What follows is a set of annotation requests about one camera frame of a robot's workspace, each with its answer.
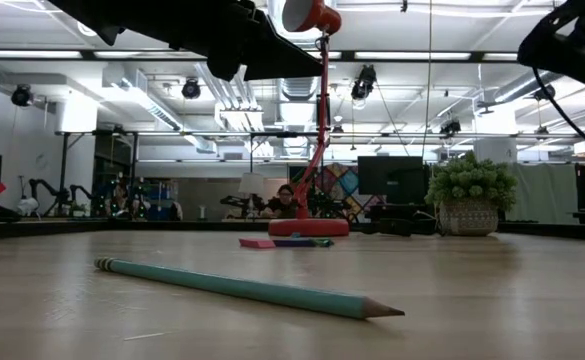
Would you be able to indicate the potted green artificial plant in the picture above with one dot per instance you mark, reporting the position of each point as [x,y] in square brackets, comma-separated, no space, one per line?
[467,185]

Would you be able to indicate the black monitor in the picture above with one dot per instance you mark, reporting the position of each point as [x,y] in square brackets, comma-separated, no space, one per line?
[389,180]

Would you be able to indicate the green clip box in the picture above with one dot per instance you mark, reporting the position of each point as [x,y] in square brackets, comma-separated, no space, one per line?
[324,242]

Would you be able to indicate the person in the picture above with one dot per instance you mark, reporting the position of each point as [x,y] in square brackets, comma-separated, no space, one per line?
[283,202]

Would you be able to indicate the teal pencil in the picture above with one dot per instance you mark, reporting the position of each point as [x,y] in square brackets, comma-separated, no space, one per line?
[247,290]

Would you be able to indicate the pink clip box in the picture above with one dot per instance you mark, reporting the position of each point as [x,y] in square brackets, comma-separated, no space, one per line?
[257,243]

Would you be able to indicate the white bundle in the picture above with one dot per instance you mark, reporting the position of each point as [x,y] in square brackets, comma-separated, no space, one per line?
[27,206]

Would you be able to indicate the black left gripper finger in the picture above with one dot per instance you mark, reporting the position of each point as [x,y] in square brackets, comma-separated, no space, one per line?
[227,65]
[277,57]

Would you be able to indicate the black background robot arms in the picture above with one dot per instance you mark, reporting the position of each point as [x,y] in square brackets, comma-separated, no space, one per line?
[327,205]
[237,201]
[47,186]

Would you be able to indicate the colourful patchwork panel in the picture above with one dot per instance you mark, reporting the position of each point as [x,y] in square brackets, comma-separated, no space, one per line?
[342,182]

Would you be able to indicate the blue storage bins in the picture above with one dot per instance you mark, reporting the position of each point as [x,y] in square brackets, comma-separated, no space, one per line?
[162,192]

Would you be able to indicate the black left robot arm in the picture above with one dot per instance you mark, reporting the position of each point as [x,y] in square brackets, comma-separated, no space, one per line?
[137,20]

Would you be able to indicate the green curtain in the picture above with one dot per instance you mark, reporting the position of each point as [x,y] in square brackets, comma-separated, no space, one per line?
[537,190]

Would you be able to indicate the black hanging studio light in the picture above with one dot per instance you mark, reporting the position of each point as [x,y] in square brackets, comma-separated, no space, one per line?
[364,82]

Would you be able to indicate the black rack frame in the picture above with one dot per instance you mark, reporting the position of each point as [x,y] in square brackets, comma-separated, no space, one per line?
[63,175]

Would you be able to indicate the white shade table lamp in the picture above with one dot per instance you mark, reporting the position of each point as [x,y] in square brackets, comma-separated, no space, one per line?
[251,184]

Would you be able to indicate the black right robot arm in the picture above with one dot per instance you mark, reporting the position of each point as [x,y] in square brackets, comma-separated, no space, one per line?
[572,55]

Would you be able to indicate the black ceiling spotlight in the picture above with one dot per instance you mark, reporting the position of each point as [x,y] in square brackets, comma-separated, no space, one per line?
[450,127]
[22,96]
[547,93]
[191,89]

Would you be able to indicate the red desk lamp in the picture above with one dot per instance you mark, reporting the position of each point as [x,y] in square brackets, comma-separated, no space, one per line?
[304,227]

